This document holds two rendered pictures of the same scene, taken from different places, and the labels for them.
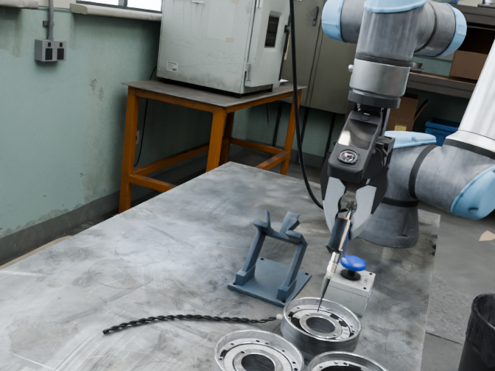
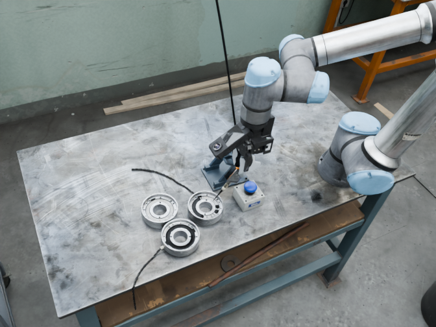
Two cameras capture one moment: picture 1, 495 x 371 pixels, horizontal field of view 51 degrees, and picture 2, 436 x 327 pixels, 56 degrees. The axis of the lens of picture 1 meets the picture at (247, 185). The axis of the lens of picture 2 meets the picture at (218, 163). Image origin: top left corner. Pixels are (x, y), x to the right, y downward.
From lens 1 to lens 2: 0.84 m
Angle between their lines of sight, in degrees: 43
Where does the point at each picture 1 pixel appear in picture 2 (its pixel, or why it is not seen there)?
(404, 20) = (254, 91)
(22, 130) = not seen: outside the picture
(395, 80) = (251, 117)
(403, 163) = (341, 139)
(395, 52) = (250, 104)
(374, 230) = (322, 169)
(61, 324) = (122, 159)
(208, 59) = not seen: outside the picture
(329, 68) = not seen: outside the picture
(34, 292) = (126, 140)
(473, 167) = (361, 165)
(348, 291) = (239, 198)
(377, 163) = (244, 151)
